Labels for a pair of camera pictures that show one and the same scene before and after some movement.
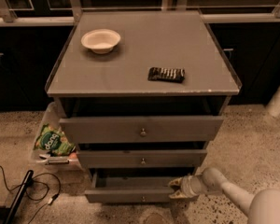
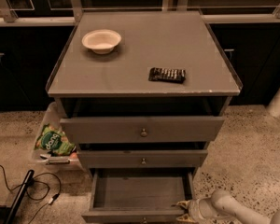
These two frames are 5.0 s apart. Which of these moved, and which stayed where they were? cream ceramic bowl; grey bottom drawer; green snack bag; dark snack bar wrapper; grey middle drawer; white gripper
Moved: grey bottom drawer; white gripper
Stayed: cream ceramic bowl; green snack bag; dark snack bar wrapper; grey middle drawer
